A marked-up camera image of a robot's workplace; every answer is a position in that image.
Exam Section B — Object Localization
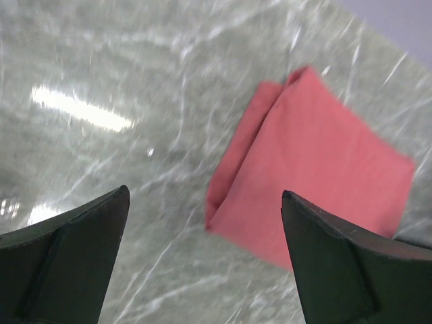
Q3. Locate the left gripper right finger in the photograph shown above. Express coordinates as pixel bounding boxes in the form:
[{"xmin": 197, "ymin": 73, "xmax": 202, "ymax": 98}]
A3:
[{"xmin": 281, "ymin": 190, "xmax": 431, "ymax": 323}]

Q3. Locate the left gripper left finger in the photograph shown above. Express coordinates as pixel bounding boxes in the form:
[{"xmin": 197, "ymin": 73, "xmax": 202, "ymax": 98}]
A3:
[{"xmin": 1, "ymin": 186, "xmax": 130, "ymax": 323}]

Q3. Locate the salmon pink t shirt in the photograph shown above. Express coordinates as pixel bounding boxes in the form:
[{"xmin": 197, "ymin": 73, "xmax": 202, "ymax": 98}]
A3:
[{"xmin": 205, "ymin": 67, "xmax": 415, "ymax": 270}]

